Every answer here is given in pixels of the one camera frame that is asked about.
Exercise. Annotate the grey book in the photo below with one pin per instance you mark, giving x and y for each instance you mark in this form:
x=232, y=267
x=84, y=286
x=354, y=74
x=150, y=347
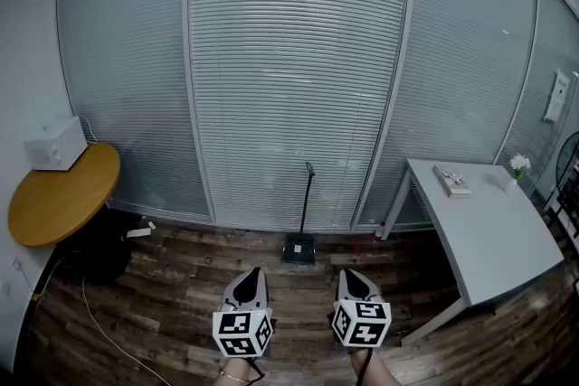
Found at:
x=452, y=181

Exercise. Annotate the person's left forearm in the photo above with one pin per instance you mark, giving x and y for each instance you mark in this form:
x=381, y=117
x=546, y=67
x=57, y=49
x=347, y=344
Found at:
x=235, y=368

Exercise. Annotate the black bag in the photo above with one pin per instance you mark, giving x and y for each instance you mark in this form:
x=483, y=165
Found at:
x=99, y=248

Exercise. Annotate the white rectangular table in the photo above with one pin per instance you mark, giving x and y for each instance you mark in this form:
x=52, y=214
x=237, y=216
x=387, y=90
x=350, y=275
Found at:
x=488, y=230

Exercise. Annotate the grey venetian blind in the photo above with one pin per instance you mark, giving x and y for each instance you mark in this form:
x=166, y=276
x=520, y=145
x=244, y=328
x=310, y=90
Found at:
x=131, y=81
x=294, y=59
x=461, y=59

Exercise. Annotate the white wall socket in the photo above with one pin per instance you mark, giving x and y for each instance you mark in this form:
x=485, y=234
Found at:
x=17, y=264

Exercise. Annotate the person's right forearm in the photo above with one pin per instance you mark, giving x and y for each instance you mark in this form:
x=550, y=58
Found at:
x=382, y=370

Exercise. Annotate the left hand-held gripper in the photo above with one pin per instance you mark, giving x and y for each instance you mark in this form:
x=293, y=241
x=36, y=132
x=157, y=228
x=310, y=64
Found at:
x=235, y=325

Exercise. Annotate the red-capped white bottle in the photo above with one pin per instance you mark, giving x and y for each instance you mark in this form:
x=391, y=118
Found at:
x=380, y=230

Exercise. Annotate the black round fan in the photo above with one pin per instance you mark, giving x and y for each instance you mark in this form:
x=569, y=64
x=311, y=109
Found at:
x=567, y=158

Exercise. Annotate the round wooden table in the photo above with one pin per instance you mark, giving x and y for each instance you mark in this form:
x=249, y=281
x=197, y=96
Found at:
x=59, y=203

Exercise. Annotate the white microwave oven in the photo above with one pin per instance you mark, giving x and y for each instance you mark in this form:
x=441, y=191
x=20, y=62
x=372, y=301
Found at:
x=54, y=147

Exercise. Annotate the white wall-mounted holder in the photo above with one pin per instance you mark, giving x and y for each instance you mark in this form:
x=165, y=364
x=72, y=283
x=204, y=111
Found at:
x=556, y=95

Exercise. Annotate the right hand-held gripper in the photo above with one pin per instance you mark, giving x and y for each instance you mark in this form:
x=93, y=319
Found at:
x=362, y=325

